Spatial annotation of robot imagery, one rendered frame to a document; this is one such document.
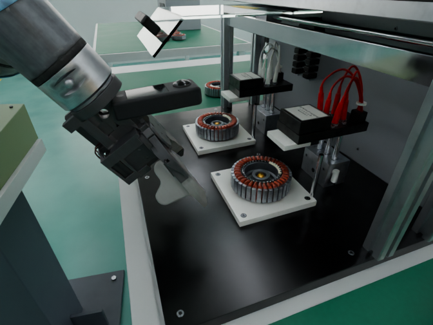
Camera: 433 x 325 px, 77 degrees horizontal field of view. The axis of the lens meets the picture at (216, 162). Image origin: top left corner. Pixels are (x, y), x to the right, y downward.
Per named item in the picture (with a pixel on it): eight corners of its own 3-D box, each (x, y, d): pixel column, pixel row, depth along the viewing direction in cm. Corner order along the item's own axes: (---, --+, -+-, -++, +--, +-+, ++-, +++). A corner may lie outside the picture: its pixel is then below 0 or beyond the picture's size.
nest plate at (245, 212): (239, 227, 45) (240, 222, 44) (210, 177, 57) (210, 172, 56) (316, 206, 49) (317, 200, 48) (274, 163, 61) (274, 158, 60)
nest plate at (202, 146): (198, 155, 64) (198, 151, 63) (182, 129, 76) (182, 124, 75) (255, 144, 68) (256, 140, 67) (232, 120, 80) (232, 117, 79)
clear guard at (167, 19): (152, 58, 45) (147, 17, 42) (137, 37, 64) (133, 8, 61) (317, 44, 54) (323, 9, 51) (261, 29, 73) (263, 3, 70)
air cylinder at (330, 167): (323, 188, 53) (328, 164, 50) (300, 167, 59) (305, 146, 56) (343, 182, 55) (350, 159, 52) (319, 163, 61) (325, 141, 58)
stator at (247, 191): (245, 211, 46) (246, 194, 44) (222, 175, 55) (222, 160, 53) (301, 196, 49) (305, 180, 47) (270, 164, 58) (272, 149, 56)
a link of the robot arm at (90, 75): (88, 37, 34) (85, 49, 27) (115, 68, 36) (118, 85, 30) (42, 76, 34) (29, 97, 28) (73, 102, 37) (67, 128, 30)
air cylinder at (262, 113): (263, 135, 72) (265, 115, 69) (251, 123, 78) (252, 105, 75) (280, 131, 74) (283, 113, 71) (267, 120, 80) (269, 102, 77)
